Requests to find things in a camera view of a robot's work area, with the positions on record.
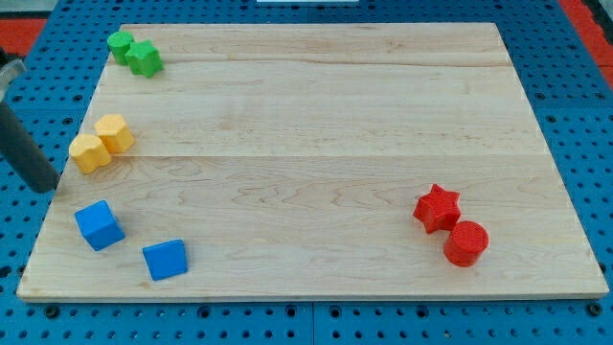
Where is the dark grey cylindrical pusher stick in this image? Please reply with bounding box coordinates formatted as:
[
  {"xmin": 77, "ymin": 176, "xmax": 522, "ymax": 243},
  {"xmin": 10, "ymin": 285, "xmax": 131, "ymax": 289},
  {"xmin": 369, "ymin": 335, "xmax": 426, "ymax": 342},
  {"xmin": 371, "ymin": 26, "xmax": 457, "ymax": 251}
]
[{"xmin": 1, "ymin": 102, "xmax": 59, "ymax": 194}]

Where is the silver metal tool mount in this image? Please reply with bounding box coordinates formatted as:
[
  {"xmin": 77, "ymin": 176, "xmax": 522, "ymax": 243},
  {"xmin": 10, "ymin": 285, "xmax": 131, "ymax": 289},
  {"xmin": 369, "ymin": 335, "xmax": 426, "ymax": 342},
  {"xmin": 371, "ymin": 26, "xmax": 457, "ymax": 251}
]
[{"xmin": 0, "ymin": 59, "xmax": 27, "ymax": 101}]

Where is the yellow heart block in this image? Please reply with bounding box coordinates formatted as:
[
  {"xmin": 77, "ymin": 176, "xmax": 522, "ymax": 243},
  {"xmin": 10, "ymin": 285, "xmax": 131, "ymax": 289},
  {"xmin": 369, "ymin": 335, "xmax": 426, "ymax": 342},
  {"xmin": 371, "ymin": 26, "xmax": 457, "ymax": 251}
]
[{"xmin": 69, "ymin": 134, "xmax": 112, "ymax": 173}]

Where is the yellow hexagon block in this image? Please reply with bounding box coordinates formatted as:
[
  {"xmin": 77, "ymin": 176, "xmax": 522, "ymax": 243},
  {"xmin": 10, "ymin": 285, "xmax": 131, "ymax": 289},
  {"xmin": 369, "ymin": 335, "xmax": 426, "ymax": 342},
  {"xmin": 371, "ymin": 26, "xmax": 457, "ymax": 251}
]
[{"xmin": 94, "ymin": 114, "xmax": 135, "ymax": 153}]

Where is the blue cube block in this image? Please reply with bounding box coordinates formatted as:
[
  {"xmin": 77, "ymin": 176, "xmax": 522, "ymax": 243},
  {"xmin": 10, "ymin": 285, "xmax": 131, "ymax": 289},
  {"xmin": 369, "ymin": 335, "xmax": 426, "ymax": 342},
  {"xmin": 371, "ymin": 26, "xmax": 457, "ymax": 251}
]
[{"xmin": 74, "ymin": 200, "xmax": 125, "ymax": 251}]

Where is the green cylinder block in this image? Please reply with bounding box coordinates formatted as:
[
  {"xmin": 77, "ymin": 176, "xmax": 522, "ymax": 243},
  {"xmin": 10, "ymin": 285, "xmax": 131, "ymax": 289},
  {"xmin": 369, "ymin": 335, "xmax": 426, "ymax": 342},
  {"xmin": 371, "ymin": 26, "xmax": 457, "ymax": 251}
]
[{"xmin": 106, "ymin": 31, "xmax": 134, "ymax": 65}]

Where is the green star block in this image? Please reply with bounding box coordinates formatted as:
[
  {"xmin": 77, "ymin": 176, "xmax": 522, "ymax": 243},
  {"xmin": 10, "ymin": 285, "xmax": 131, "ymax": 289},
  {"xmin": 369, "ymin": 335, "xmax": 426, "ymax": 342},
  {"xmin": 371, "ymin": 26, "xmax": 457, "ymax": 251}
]
[{"xmin": 125, "ymin": 40, "xmax": 164, "ymax": 78}]

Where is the blue trapezoid block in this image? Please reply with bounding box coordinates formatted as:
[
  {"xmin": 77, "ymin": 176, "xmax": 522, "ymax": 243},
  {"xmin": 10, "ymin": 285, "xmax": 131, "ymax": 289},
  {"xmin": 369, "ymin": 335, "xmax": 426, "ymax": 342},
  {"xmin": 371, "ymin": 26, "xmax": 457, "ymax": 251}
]
[{"xmin": 142, "ymin": 239, "xmax": 188, "ymax": 281}]

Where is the wooden board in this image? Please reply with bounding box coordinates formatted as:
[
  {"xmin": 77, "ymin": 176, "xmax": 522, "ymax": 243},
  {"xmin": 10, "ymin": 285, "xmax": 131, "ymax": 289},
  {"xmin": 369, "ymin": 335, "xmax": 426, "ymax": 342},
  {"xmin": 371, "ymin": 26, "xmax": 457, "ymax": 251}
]
[{"xmin": 17, "ymin": 23, "xmax": 608, "ymax": 303}]

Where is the red star block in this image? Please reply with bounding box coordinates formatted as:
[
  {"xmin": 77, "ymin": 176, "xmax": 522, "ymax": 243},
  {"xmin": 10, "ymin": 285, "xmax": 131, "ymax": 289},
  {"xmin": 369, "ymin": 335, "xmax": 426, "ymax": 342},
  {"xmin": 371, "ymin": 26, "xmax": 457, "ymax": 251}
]
[{"xmin": 413, "ymin": 184, "xmax": 462, "ymax": 234}]

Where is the red cylinder block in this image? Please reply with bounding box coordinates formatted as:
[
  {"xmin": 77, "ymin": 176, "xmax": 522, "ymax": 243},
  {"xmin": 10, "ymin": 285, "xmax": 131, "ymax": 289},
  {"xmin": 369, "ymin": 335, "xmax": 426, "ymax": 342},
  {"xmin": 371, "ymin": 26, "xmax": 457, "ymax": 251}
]
[{"xmin": 443, "ymin": 220, "xmax": 489, "ymax": 267}]

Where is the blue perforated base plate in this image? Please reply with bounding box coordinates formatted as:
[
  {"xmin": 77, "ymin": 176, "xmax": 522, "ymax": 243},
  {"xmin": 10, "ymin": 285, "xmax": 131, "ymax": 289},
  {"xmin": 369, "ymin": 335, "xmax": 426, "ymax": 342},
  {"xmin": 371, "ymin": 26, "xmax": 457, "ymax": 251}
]
[{"xmin": 1, "ymin": 0, "xmax": 612, "ymax": 344}]

